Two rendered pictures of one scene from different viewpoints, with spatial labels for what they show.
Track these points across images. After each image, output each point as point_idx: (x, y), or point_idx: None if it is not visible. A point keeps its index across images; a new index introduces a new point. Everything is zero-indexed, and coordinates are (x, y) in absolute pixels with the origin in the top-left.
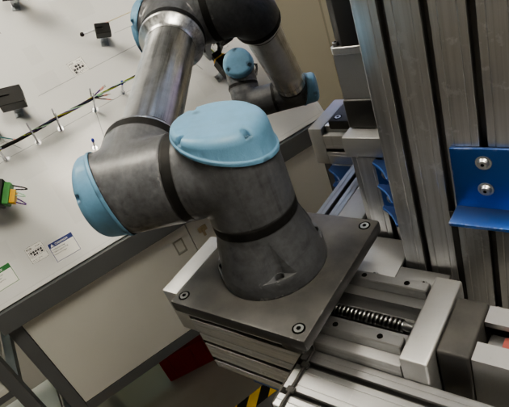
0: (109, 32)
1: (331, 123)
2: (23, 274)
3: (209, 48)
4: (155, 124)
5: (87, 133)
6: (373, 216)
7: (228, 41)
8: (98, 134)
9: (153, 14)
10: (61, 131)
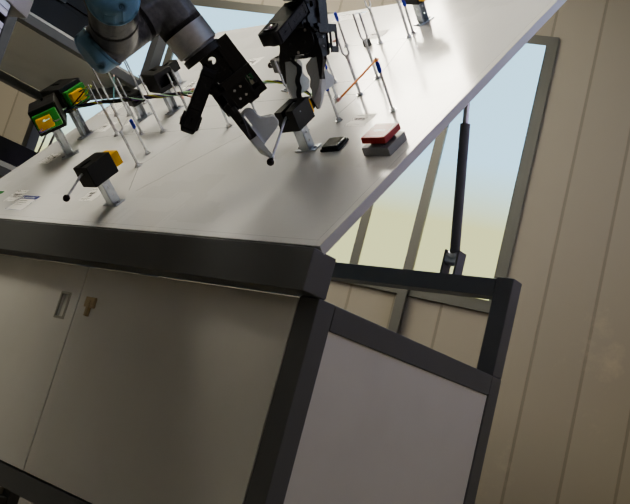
0: (278, 62)
1: None
2: None
3: (293, 80)
4: None
5: (164, 142)
6: None
7: (263, 36)
8: (166, 146)
9: None
10: (160, 133)
